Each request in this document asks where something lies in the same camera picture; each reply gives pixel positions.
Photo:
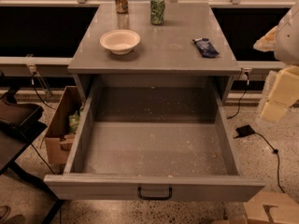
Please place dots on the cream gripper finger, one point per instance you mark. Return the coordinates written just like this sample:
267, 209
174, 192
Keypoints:
283, 94
267, 42

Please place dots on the green soda can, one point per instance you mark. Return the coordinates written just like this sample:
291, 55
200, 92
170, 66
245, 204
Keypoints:
157, 11

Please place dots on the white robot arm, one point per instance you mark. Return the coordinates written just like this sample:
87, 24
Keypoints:
283, 40

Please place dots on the grey cabinet with top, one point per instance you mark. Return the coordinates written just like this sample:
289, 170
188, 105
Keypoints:
163, 49

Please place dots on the open grey top drawer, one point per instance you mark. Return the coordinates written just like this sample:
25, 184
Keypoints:
156, 133

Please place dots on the blue snack bag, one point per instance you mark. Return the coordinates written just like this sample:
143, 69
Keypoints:
205, 48

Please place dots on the cardboard box bottom right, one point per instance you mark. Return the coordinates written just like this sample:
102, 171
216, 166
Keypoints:
267, 208

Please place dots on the white paper bowl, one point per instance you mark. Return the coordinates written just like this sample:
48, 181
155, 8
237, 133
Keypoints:
120, 42

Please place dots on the green bag in box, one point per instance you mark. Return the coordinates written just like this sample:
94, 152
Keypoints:
74, 122

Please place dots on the open cardboard box left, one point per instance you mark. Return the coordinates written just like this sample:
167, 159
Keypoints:
58, 138

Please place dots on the black chair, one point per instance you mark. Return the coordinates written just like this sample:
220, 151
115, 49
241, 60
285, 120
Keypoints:
12, 143

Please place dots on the black power adapter with cable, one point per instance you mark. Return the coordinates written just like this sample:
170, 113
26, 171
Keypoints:
263, 158

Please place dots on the black drawer handle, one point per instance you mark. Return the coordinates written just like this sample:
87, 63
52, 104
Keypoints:
154, 195

